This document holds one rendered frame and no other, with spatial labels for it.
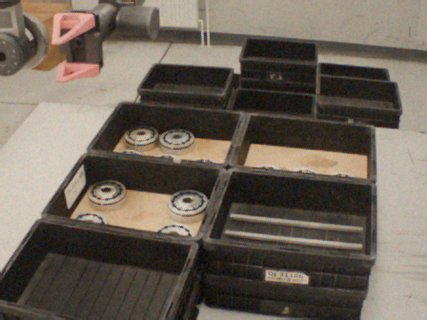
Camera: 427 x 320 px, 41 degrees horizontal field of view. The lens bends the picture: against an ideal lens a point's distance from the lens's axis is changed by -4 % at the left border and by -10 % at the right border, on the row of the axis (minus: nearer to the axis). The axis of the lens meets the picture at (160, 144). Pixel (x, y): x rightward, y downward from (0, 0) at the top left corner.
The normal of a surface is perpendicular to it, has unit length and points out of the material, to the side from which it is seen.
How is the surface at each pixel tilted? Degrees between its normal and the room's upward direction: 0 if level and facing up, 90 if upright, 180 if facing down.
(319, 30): 90
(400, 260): 0
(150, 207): 0
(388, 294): 0
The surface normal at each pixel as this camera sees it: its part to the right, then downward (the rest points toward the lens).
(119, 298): -0.06, -0.85
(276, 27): -0.25, 0.52
